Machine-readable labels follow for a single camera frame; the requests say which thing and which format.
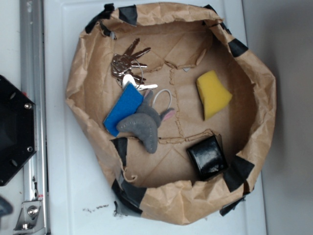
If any black box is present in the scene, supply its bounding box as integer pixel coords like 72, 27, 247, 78
187, 135, 227, 181

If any grey plush mouse toy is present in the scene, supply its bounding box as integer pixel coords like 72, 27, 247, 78
116, 89, 176, 154

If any brown paper bag bin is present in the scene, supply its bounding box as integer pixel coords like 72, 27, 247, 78
66, 2, 276, 225

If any blue sponge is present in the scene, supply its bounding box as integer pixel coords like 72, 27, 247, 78
103, 84, 143, 137

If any yellow sponge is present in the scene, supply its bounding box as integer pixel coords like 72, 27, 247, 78
196, 70, 232, 120

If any bunch of metal keys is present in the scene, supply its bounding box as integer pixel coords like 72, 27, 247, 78
111, 38, 158, 91

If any white loop cord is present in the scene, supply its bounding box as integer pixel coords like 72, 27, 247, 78
153, 88, 172, 111

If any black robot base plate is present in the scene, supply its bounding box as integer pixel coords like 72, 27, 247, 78
0, 76, 36, 186

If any metal corner bracket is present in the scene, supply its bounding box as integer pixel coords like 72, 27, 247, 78
13, 201, 44, 235

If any aluminium rail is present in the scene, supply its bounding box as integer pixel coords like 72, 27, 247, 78
20, 0, 50, 235

